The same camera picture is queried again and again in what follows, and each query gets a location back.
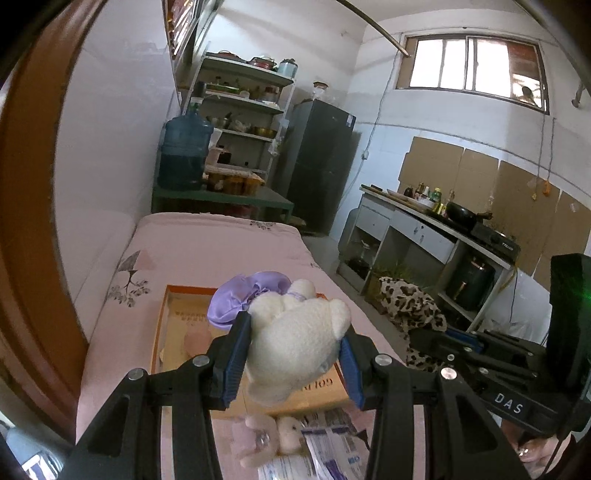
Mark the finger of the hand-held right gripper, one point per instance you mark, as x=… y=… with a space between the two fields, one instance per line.
x=508 y=344
x=503 y=371

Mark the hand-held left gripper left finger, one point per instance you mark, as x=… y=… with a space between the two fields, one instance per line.
x=233 y=369

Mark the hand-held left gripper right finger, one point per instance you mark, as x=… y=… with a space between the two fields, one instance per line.
x=352 y=378

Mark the white and blue tissue packet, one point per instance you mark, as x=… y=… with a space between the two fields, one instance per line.
x=344 y=422

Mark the white plush bear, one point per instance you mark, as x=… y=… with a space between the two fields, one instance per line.
x=295 y=341

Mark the purple scrunchie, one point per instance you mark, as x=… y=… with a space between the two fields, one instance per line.
x=231 y=300

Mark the orange-rimmed cardboard box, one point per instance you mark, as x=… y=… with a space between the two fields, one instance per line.
x=175 y=318

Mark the tissue packet with purple print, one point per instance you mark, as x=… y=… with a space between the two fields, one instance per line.
x=330 y=457

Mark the leopard print scrunchie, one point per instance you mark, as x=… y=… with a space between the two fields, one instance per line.
x=411 y=304

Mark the tissue packet with yellow edge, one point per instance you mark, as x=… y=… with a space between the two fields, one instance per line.
x=286 y=468

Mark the person's right hand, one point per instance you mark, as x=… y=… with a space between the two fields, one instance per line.
x=535 y=457

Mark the black cooker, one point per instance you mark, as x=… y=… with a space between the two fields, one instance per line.
x=468 y=281

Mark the black gas stove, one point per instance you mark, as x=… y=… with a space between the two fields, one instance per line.
x=501 y=242

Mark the pink printed bedsheet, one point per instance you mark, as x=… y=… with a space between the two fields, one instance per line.
x=207 y=258

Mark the black wok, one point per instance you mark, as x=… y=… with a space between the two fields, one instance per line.
x=459 y=213

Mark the grey kitchen counter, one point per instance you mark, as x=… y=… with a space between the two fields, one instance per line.
x=415 y=228

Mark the group of condiment bottles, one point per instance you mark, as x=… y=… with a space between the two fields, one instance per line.
x=425 y=194

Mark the green table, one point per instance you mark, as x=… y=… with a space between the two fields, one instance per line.
x=258 y=198

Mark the dark grey refrigerator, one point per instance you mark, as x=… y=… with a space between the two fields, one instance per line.
x=318 y=161

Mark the blue water jug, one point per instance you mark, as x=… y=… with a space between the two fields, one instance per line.
x=184 y=147

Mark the white shelf rack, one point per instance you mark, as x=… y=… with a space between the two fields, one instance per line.
x=249 y=104

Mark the window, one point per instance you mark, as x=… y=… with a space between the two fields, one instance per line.
x=461 y=64

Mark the metal rod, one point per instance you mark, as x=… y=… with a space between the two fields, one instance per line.
x=374 y=27

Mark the cardboard wall panels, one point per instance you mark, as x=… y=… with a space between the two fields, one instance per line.
x=508 y=194

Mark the brown wooden door frame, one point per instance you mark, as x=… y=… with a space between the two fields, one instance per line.
x=27 y=184

